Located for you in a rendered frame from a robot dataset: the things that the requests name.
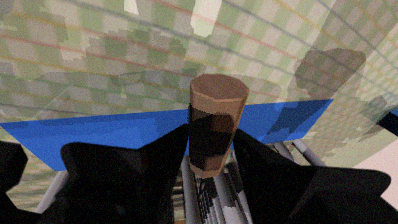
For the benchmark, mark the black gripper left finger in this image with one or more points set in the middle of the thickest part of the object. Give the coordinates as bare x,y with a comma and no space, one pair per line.
151,170

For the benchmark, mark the blue flat strip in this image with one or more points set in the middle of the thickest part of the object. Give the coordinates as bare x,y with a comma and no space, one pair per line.
267,123

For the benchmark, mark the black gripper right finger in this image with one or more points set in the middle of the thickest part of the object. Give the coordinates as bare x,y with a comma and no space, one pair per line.
278,189

